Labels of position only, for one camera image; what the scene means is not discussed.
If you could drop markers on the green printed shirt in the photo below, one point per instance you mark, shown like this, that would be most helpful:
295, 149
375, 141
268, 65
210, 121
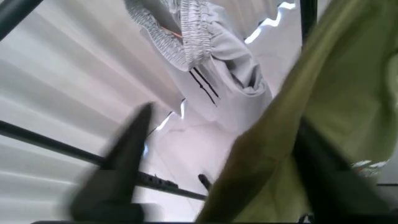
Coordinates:
342, 77

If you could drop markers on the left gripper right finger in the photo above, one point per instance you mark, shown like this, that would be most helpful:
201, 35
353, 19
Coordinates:
326, 186

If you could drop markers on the pink clothes hanger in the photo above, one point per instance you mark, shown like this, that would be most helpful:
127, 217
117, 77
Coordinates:
171, 32

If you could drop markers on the pale grey shorts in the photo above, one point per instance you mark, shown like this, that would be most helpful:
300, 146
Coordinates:
224, 46

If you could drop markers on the black clothes rack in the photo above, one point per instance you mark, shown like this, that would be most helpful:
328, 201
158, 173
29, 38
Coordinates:
46, 141

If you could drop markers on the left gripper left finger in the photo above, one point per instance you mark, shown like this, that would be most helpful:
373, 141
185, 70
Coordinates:
118, 180

